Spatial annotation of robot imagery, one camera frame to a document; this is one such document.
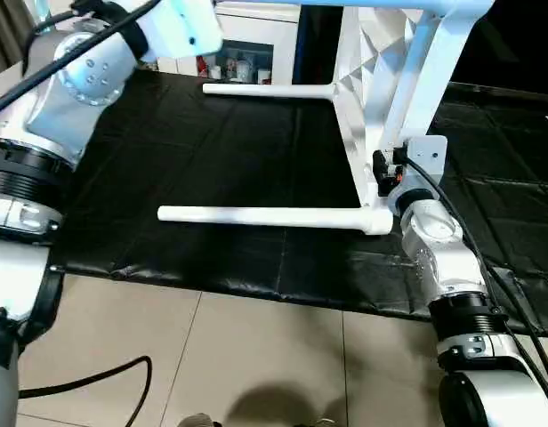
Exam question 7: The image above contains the white glass-door cabinet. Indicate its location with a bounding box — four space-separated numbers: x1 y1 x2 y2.
154 3 302 86

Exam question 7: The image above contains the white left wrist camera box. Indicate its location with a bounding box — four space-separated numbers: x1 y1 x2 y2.
136 0 224 61

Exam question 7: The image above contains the white plastic table top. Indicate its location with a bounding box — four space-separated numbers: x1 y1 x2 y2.
332 0 499 234

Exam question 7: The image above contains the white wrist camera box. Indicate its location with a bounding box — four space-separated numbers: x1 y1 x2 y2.
394 135 449 195
136 0 224 61

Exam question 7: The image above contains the white plastic table leg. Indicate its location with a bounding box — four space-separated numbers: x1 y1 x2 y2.
301 0 435 13
157 205 393 238
203 82 339 101

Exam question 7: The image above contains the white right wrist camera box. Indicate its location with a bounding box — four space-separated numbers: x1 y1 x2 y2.
394 135 449 195

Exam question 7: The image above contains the dark left robot foot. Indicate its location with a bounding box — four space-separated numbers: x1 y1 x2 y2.
180 414 220 427

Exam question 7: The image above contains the dark grey curtain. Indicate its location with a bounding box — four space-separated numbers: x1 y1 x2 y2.
0 0 42 74

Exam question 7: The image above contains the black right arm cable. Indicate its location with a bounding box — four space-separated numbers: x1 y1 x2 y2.
400 151 548 392

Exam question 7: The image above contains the black work mat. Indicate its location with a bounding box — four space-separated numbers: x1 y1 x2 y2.
47 69 548 337

